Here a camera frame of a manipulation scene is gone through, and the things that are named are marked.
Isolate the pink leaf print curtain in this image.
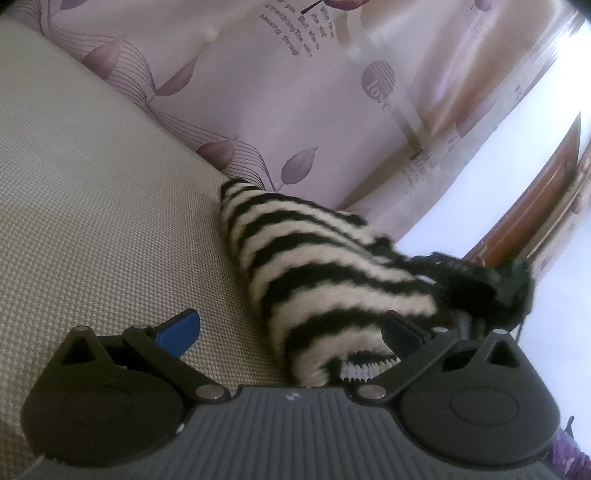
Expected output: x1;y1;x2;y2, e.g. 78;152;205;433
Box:
14;0;588;241

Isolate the brown wooden door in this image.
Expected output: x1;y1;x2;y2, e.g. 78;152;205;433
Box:
462;111;591;274

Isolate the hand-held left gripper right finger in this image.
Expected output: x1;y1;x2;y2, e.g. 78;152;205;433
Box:
353;311;533;404

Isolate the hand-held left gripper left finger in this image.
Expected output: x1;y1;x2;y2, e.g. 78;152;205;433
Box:
55;309;232;404

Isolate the purple cloth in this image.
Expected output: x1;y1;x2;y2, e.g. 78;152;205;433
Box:
547;415;591;480

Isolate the black and white striped sweater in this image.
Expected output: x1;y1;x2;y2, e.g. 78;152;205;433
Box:
217;178;537;387

